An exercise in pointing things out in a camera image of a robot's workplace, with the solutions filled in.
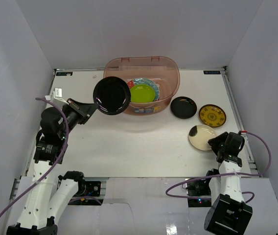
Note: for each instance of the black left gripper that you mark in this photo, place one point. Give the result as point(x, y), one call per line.
point(78, 109)

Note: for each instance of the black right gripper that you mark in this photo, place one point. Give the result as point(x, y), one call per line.
point(214, 142)

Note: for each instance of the cream floral plate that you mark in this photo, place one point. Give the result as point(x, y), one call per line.
point(199, 135)

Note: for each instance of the black plate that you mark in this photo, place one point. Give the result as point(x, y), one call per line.
point(112, 95)
point(183, 107)

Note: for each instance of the yellow patterned plate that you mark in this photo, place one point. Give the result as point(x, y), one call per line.
point(212, 115)

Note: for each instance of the lime green plate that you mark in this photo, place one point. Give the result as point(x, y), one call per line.
point(142, 94)

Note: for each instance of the red and teal floral plate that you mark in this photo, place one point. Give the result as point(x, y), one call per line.
point(139, 81)

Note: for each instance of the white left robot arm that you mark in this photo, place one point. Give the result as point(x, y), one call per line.
point(50, 192)

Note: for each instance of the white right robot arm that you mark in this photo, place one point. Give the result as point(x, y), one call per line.
point(229, 213)

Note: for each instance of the transparent pink plastic bin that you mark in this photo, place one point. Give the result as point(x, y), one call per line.
point(162, 70)

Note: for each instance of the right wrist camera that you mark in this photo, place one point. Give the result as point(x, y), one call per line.
point(242, 132)

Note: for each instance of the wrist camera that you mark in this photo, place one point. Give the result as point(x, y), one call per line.
point(56, 97)
point(242, 132)

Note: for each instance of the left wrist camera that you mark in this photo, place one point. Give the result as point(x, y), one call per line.
point(56, 97)

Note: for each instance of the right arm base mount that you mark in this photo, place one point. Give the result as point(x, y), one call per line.
point(199, 189)

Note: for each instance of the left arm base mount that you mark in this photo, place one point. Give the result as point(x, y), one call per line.
point(89, 194)

